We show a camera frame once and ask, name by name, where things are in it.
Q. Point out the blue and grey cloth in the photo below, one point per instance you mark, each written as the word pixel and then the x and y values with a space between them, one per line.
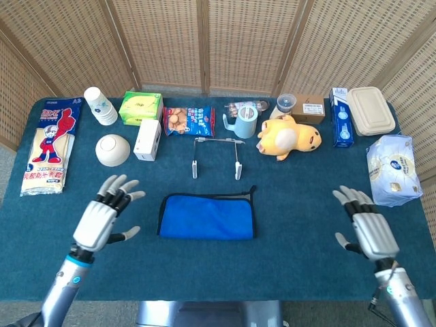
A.
pixel 207 218

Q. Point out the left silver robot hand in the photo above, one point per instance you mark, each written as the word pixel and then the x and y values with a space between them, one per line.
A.
pixel 95 225

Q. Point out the woven wooden folding screen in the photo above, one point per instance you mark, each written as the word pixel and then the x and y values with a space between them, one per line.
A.
pixel 252 41

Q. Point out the blue white tissue pack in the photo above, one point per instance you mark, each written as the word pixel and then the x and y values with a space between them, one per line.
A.
pixel 391 170

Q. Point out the brown cardboard box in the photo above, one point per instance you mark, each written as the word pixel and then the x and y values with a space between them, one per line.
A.
pixel 310 110

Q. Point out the grey robot torso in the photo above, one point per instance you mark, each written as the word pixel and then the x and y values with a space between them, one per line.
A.
pixel 204 315

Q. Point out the beige lidded food container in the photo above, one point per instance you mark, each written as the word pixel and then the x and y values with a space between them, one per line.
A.
pixel 371 112

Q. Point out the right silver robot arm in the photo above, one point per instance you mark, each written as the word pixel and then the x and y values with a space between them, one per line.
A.
pixel 405 299

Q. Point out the yellow plush toy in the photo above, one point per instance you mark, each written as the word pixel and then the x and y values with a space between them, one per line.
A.
pixel 289 136

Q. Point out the white product box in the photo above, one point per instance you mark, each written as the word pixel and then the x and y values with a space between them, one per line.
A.
pixel 146 139

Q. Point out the light blue pitcher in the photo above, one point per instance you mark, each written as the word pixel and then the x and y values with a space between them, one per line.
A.
pixel 245 124

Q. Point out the clear jar with blue lid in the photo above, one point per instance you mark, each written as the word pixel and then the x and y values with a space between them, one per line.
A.
pixel 285 104

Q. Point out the long blue box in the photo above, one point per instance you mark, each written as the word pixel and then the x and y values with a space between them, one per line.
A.
pixel 342 122

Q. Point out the cream upturned bowl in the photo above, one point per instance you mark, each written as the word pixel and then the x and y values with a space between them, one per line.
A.
pixel 112 150

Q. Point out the teal table cloth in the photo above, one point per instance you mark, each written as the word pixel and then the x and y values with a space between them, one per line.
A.
pixel 289 265

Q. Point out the rubber gloves package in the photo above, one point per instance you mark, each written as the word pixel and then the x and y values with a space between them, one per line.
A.
pixel 51 143

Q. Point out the stack of paper cups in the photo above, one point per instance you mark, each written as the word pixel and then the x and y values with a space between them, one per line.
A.
pixel 102 109

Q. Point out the clear snack packet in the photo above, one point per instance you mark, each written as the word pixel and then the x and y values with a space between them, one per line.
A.
pixel 235 108

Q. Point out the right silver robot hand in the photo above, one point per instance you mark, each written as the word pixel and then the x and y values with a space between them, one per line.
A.
pixel 374 235

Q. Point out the blue biscuit bag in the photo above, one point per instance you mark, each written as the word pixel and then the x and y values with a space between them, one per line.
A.
pixel 187 121

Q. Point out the green tissue box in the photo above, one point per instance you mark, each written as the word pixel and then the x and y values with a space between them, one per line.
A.
pixel 139 105

